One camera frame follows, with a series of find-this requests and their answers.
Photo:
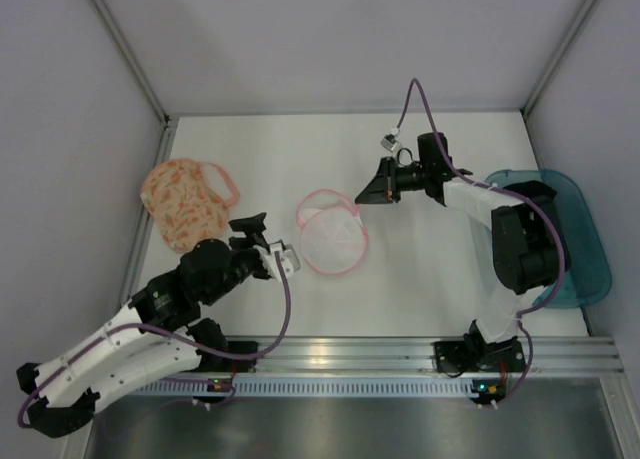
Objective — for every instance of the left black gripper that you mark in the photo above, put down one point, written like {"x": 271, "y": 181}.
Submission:
{"x": 255, "y": 240}

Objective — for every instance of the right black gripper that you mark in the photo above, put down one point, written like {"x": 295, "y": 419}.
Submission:
{"x": 391, "y": 180}

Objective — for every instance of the white mesh laundry bag pink trim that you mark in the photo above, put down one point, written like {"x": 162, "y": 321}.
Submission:
{"x": 333, "y": 238}

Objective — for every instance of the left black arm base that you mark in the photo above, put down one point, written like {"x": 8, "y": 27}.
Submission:
{"x": 215, "y": 364}

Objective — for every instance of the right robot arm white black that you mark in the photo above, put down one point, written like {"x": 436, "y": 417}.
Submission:
{"x": 526, "y": 243}

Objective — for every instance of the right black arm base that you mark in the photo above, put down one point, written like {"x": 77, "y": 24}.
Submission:
{"x": 455, "y": 357}

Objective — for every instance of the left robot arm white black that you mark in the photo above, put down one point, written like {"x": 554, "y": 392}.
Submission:
{"x": 157, "y": 333}

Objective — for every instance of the orange patterned bra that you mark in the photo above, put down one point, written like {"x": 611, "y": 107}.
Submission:
{"x": 189, "y": 201}

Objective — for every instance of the black garment in basin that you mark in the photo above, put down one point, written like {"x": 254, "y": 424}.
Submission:
{"x": 536, "y": 233}

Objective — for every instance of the teal plastic basin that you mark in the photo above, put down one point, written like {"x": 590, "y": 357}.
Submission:
{"x": 588, "y": 279}

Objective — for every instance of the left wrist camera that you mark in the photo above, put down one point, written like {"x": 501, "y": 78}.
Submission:
{"x": 280, "y": 260}

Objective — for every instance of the slotted white cable duct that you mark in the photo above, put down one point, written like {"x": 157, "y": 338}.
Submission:
{"x": 364, "y": 387}

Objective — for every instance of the right aluminium frame post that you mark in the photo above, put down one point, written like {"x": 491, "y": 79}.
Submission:
{"x": 577, "y": 22}

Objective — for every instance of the aluminium frame post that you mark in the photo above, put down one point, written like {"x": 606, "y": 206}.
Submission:
{"x": 577, "y": 22}
{"x": 126, "y": 52}

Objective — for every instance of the left aluminium frame post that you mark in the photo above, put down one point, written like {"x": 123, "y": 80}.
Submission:
{"x": 126, "y": 52}

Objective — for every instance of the aluminium front rail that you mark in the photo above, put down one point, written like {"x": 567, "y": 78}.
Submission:
{"x": 553, "y": 356}

